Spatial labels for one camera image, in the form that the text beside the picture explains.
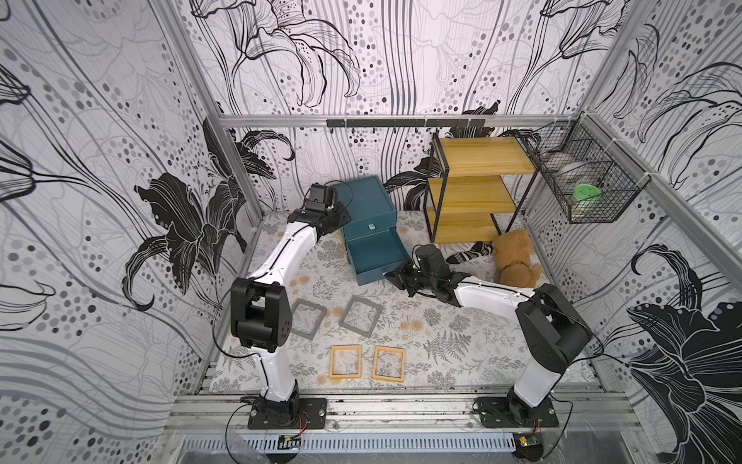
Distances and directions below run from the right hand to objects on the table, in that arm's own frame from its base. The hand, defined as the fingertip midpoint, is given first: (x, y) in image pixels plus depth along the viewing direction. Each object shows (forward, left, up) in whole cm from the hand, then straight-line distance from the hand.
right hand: (385, 271), depth 88 cm
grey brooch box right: (-10, +3, -12) cm, 16 cm away
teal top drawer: (+13, +4, +7) cm, 15 cm away
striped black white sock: (+16, -34, -11) cm, 39 cm away
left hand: (+14, +12, +8) cm, 21 cm away
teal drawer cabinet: (+23, +7, +9) cm, 26 cm away
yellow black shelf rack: (+37, -31, +5) cm, 49 cm away
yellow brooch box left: (-24, +12, -12) cm, 29 cm away
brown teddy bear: (+8, -42, -2) cm, 43 cm away
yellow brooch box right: (-24, -1, -12) cm, 27 cm away
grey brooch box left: (-10, +25, -11) cm, 30 cm away
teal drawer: (+7, +3, 0) cm, 7 cm away
